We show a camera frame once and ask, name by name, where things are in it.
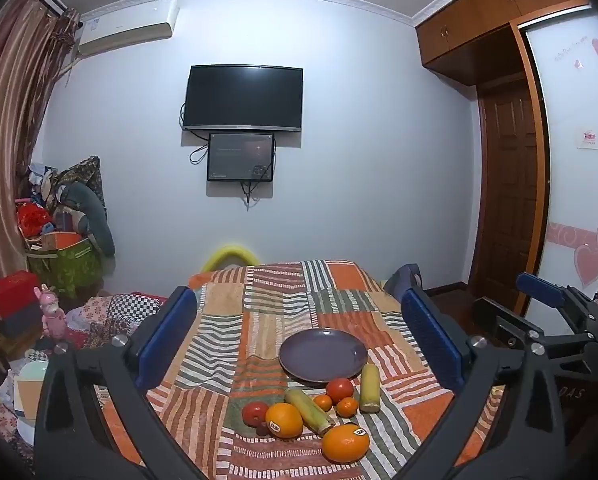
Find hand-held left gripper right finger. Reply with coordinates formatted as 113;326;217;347
400;287;567;480

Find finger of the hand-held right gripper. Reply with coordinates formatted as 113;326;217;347
516;272;596;334
471;296;590;361

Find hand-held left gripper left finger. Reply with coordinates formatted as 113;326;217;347
34;285;210;480

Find green sugarcane piece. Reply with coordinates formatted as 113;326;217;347
360;363;381;414
285;388;336;436

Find red tomato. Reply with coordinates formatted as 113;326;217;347
242;401;270;428
326;377;354;405

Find purple plate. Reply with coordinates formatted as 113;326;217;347
279;328;368;387

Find large orange with sticker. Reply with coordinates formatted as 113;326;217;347
265;403;304;439
321;423;370;464

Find checkered cloth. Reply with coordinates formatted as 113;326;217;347
106;292;162;321

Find dark blue cushion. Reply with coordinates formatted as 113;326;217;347
384;265;424;297

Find floral quilt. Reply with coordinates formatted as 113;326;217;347
64;295;144;351

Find striped patchwork blanket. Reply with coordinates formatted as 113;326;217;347
94;259;510;480

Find brown wooden door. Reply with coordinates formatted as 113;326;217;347
476;85;540;311

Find pink toy figure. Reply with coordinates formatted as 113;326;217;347
39;284;67;338

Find green patterned box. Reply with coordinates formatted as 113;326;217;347
26;240;102;296

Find mint round lid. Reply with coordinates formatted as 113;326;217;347
16;360;50;383

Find orange box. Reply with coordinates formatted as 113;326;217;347
41;231;80;251

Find grey-green plush toy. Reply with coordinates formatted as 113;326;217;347
61;182;116;258

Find tan cardboard sheet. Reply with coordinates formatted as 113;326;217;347
14;379;44;420

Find red box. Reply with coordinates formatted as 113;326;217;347
0;270;42;321

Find red bag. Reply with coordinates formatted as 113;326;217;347
18;205;54;238

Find dark patterned cushion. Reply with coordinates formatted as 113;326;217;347
54;156;107;211

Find striped brown curtain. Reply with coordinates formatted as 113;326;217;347
0;0;80;381

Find wooden overhead cabinet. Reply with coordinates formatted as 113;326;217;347
414;0;598;86

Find white air conditioner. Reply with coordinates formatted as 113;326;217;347
77;0;180;57

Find yellow foam ring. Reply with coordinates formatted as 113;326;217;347
201;245;260;273

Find black monitor cable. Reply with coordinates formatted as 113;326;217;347
241;180;260;211

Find small black wall monitor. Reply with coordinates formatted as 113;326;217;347
207;132;276;182

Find wall-mounted black television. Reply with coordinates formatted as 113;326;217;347
183;64;304;132

